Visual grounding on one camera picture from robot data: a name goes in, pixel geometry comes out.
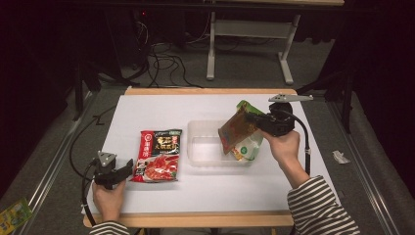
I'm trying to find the yellow green packet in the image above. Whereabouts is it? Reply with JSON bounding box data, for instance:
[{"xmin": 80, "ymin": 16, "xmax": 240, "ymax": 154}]
[{"xmin": 0, "ymin": 197, "xmax": 33, "ymax": 235}]

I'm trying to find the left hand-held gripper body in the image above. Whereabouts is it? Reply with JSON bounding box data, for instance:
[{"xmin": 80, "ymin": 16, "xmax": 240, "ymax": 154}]
[{"xmin": 93, "ymin": 150, "xmax": 119, "ymax": 191}]

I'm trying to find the bundle of black cables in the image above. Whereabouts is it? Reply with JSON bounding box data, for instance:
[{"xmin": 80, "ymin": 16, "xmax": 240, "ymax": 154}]
[{"xmin": 130, "ymin": 9, "xmax": 209, "ymax": 89}]

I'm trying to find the black metal stand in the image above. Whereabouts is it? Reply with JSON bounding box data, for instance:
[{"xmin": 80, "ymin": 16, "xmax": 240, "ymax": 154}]
[
  {"xmin": 295, "ymin": 70, "xmax": 355, "ymax": 135},
  {"xmin": 71, "ymin": 62, "xmax": 131, "ymax": 121}
]

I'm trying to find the right hand-held gripper cable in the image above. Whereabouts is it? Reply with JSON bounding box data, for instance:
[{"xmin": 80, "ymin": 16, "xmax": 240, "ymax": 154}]
[{"xmin": 280, "ymin": 109, "xmax": 311, "ymax": 177}]

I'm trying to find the crumpled white paper scrap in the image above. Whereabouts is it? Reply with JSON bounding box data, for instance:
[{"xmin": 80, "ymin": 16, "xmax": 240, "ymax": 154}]
[{"xmin": 332, "ymin": 150, "xmax": 351, "ymax": 165}]

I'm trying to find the white and green packet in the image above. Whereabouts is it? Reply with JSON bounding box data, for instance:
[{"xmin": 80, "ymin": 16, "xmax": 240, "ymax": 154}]
[{"xmin": 229, "ymin": 100, "xmax": 265, "ymax": 162}]

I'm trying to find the person's left hand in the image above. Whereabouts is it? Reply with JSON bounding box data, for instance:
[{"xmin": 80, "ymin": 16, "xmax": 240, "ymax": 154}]
[{"xmin": 91, "ymin": 178, "xmax": 127, "ymax": 223}]

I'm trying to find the wooden table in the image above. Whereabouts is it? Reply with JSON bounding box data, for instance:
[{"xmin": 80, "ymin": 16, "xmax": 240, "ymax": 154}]
[{"xmin": 82, "ymin": 86, "xmax": 346, "ymax": 228}]

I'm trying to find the hand-held gripper cable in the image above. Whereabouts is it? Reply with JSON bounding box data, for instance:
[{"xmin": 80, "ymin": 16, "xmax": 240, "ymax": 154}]
[
  {"xmin": 280, "ymin": 109, "xmax": 311, "ymax": 177},
  {"xmin": 81, "ymin": 159, "xmax": 99, "ymax": 227}
]

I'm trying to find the black floor cable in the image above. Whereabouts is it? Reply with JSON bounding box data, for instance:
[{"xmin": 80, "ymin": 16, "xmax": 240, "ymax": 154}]
[{"xmin": 69, "ymin": 105, "xmax": 117, "ymax": 181}]

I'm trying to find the metal floor rail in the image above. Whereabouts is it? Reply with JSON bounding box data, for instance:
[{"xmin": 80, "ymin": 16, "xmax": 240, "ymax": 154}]
[
  {"xmin": 327, "ymin": 101, "xmax": 397, "ymax": 235},
  {"xmin": 13, "ymin": 91, "xmax": 96, "ymax": 235}
]

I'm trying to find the person's right hand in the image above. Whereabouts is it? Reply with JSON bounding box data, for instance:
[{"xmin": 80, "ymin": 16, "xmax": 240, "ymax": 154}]
[{"xmin": 259, "ymin": 128, "xmax": 301, "ymax": 171}]

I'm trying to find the white desk frame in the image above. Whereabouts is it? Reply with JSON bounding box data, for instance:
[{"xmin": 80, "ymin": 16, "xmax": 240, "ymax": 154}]
[{"xmin": 206, "ymin": 0, "xmax": 346, "ymax": 86}]

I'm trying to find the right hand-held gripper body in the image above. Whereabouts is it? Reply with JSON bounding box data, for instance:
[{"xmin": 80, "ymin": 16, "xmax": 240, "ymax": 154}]
[{"xmin": 257, "ymin": 93, "xmax": 314, "ymax": 137}]

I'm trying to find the gold foil packet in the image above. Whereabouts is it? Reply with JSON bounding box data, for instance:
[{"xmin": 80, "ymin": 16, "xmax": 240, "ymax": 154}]
[{"xmin": 217, "ymin": 105, "xmax": 262, "ymax": 156}]

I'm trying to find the clear plastic container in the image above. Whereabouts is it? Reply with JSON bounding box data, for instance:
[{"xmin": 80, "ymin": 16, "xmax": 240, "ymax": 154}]
[{"xmin": 186, "ymin": 119, "xmax": 262, "ymax": 168}]

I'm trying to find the left hand-held gripper cable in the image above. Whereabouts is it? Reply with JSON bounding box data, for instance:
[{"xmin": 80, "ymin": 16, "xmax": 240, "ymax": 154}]
[{"xmin": 81, "ymin": 159, "xmax": 99, "ymax": 227}]

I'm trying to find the red seasoning packet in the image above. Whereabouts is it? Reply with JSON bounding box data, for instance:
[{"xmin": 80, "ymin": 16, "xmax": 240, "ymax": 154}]
[{"xmin": 130, "ymin": 128, "xmax": 183, "ymax": 184}]

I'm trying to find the white table mat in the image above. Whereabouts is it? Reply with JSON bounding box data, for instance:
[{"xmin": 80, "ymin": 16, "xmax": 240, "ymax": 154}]
[{"xmin": 81, "ymin": 94, "xmax": 342, "ymax": 214}]

